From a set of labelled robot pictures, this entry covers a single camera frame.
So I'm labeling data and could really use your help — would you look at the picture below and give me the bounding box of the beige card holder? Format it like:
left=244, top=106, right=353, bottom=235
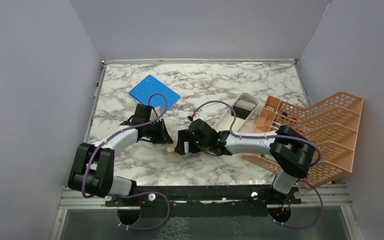
left=166, top=147, right=193, bottom=163

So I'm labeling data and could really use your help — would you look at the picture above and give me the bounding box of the stack of cards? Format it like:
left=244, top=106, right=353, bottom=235
left=232, top=99, right=257, bottom=120

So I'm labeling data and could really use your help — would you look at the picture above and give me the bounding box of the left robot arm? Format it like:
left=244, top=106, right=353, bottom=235
left=68, top=103, right=174, bottom=206

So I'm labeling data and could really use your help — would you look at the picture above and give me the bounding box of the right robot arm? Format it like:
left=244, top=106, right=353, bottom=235
left=171, top=119, right=321, bottom=204

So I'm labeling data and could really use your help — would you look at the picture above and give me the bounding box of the blue plastic board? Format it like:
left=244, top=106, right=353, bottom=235
left=128, top=75, right=181, bottom=111

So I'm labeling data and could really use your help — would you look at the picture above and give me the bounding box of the white oblong tray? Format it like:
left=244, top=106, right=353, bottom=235
left=212, top=92, right=260, bottom=132

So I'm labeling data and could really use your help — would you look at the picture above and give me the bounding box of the orange plastic file rack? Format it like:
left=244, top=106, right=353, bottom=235
left=239, top=91, right=364, bottom=187

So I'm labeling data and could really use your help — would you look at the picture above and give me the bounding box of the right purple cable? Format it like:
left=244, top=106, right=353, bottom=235
left=187, top=100, right=325, bottom=231

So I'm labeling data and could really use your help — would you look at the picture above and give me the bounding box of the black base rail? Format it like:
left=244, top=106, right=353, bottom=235
left=105, top=184, right=302, bottom=218

